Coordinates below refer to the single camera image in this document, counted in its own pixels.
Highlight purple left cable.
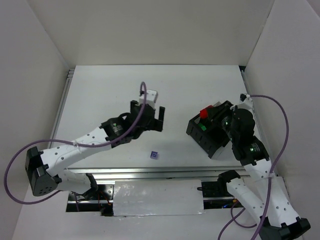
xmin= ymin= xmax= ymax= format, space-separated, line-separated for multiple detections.
xmin=3 ymin=81 xmax=147 ymax=213

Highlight black compartment container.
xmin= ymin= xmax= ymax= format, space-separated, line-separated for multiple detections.
xmin=186 ymin=102 xmax=230 ymax=159

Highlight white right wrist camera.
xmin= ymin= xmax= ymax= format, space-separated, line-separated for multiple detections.
xmin=230 ymin=93 xmax=253 ymax=111

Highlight lavender lego brick front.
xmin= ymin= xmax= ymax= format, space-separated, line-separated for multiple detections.
xmin=150 ymin=151 xmax=159 ymax=160

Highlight white taped cover sheet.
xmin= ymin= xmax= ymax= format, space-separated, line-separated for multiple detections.
xmin=113 ymin=179 xmax=204 ymax=217

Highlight aluminium right rail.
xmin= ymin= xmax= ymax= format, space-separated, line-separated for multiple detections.
xmin=239 ymin=66 xmax=253 ymax=95

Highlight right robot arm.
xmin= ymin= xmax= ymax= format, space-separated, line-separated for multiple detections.
xmin=200 ymin=101 xmax=311 ymax=240

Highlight red brown lego brick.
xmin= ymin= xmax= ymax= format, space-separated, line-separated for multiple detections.
xmin=199 ymin=108 xmax=209 ymax=119

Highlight aluminium front rail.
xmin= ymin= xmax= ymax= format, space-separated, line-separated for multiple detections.
xmin=69 ymin=166 xmax=249 ymax=182

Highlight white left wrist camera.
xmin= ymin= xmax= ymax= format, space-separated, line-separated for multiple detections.
xmin=138 ymin=89 xmax=159 ymax=108

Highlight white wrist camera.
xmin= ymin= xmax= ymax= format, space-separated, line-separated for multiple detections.
xmin=230 ymin=93 xmax=253 ymax=111
xmin=138 ymin=89 xmax=159 ymax=108

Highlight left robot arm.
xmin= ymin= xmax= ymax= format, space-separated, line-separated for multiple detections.
xmin=25 ymin=100 xmax=165 ymax=199

